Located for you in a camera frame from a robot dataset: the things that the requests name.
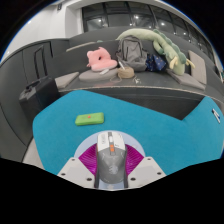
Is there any green eraser block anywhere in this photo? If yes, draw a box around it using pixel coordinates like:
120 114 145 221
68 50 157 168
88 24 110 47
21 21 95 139
74 112 105 127

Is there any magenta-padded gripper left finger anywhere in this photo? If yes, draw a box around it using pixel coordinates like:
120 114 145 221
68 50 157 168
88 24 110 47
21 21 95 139
57 145 100 190

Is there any round grey seat cushion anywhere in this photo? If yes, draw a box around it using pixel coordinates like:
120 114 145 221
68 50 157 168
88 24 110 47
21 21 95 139
78 67 120 83

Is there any black hard case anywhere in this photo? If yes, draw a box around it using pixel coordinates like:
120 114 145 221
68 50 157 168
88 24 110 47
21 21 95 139
18 75 62 123

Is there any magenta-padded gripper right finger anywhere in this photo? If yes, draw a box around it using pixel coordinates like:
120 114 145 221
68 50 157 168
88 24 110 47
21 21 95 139
123 146 167 190

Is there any white marker with black cap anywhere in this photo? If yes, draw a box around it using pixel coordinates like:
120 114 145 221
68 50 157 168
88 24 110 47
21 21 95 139
211 108 222 124

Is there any dark blue patterned bag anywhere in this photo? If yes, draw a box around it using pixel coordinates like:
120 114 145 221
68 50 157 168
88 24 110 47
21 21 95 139
145 53 168 73

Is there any flat grey seat cushion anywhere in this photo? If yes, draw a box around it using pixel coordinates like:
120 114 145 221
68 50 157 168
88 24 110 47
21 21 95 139
169 70 206 91

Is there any pink plush cushion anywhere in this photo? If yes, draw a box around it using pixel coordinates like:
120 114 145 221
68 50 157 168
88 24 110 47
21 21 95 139
86 46 119 72

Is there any upright grey square cushion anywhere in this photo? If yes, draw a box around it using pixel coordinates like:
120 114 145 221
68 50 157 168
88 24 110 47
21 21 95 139
188 49 208 85

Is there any small grey square cushion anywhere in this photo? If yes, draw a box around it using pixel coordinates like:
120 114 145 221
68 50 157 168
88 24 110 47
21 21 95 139
54 71 80 90

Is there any grey white computer mouse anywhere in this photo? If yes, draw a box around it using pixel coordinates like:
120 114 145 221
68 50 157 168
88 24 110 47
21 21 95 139
95 130 128 185

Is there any green plush dragon toy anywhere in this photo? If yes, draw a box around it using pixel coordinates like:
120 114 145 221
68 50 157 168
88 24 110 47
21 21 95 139
115 27 196 76

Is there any grey backpack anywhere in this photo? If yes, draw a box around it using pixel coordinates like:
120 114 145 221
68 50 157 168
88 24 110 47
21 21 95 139
115 35 149 72

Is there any beige rope roll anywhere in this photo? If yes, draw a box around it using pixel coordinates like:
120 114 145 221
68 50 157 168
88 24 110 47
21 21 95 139
117 66 136 80

